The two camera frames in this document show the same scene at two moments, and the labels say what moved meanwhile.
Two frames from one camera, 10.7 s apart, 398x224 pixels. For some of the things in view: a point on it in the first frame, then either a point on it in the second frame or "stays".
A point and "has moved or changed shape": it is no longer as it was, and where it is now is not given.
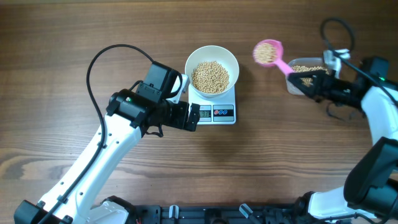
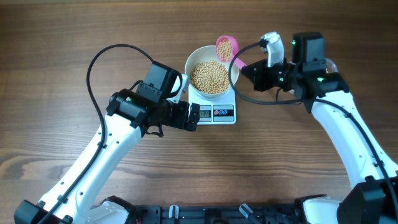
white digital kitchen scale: [215, 111] stays
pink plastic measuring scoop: [268, 53] has moved or changed shape
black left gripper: [183, 109] stays
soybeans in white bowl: [210, 76] stays
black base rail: [214, 214] stays
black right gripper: [321, 86] → [259, 77]
